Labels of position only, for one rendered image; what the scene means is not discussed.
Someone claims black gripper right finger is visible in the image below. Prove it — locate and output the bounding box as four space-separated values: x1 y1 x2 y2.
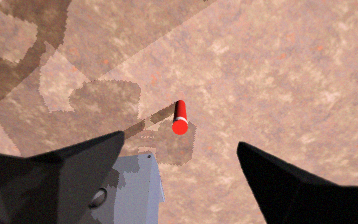
236 141 358 224

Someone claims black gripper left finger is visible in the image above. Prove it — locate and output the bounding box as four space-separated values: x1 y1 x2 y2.
0 131 125 224

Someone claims grey sloped panel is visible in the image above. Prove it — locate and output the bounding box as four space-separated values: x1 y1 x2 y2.
78 153 165 224

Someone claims red cylindrical peg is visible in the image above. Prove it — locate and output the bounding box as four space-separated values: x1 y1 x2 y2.
172 100 188 135

